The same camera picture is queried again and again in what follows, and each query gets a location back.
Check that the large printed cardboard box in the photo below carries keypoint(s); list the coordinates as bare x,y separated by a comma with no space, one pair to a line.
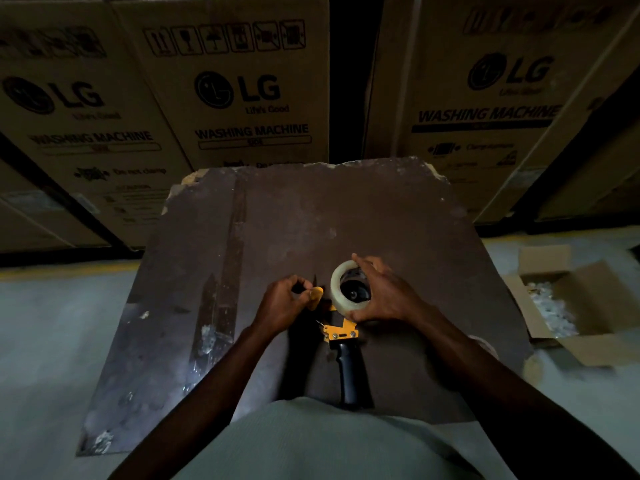
480,109
240,94
90,144

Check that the person's right thumb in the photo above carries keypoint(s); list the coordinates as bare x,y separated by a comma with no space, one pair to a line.
361,314

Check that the white tape roll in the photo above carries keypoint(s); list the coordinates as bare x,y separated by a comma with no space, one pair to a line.
487,346

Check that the clear packing tape roll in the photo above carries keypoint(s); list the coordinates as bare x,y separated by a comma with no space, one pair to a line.
338,289

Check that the small open cardboard box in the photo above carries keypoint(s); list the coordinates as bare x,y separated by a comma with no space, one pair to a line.
600,304

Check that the person's right forearm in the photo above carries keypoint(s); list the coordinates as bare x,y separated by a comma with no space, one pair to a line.
505,394

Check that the black metal rack beam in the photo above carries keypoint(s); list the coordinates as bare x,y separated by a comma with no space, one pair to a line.
60,194
575,144

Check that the white packing pieces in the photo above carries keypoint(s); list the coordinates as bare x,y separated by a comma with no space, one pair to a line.
555,309

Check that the person's left hand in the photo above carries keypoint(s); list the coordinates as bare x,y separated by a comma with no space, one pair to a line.
280,307

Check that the person's left forearm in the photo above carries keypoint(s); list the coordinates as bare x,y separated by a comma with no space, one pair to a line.
200,399

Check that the yellow black tape dispenser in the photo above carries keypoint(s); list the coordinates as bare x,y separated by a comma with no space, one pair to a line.
350,367

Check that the grey-green shirt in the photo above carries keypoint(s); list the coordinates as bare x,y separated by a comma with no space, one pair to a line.
320,444

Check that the person's left thumb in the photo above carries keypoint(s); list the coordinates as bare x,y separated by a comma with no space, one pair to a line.
303,301

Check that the person's right hand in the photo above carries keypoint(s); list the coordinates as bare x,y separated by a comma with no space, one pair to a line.
392,297

